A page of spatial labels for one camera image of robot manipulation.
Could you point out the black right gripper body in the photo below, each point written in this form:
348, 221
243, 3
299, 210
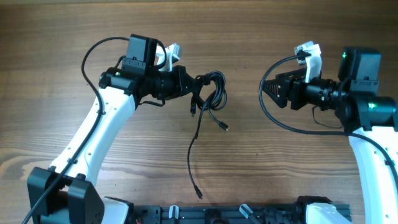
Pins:
301, 96

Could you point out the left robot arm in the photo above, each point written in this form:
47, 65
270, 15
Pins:
65, 192

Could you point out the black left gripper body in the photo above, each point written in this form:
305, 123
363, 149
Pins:
171, 84

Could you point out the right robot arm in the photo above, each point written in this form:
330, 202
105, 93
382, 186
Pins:
368, 120

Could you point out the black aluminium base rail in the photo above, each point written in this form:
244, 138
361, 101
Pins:
278, 213

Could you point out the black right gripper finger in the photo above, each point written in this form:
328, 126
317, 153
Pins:
299, 73
277, 91

